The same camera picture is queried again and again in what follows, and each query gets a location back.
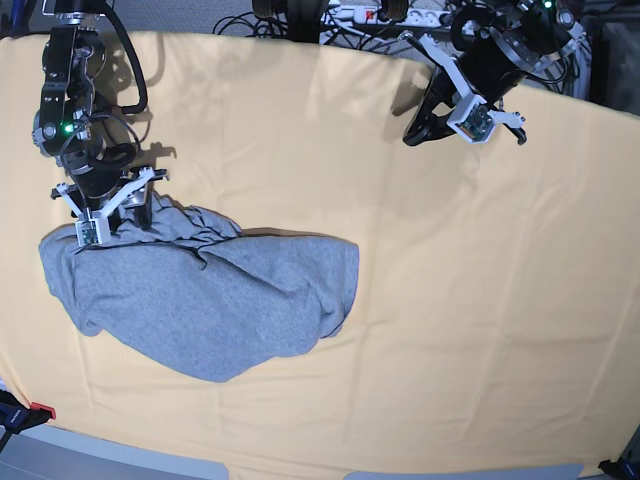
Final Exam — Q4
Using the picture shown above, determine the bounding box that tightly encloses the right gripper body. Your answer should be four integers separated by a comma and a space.
51, 158, 169, 231

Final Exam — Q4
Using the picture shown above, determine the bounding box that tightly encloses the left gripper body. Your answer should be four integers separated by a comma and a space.
402, 32, 526, 145

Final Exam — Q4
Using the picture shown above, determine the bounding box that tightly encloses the grey t-shirt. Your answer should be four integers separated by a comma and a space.
39, 195, 359, 383

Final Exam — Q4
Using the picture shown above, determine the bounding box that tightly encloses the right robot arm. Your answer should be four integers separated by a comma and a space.
32, 1, 167, 246

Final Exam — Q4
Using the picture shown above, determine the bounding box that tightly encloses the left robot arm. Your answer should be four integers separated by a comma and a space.
401, 1, 582, 147

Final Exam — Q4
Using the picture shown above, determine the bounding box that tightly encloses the white power strip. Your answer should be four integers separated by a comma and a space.
324, 4, 456, 31

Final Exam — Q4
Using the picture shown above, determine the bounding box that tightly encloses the black caster wheel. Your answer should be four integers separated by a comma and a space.
251, 0, 329, 44

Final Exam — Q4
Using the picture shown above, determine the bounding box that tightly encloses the yellow tablecloth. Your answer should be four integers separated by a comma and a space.
1, 33, 639, 479

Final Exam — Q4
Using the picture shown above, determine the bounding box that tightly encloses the red and black clamp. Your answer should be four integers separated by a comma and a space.
0, 390, 56, 451

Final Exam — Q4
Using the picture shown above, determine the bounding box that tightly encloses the black clamp right corner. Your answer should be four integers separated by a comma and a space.
598, 458, 640, 480

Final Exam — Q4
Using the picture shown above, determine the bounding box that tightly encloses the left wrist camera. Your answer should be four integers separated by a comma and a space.
447, 94, 496, 144

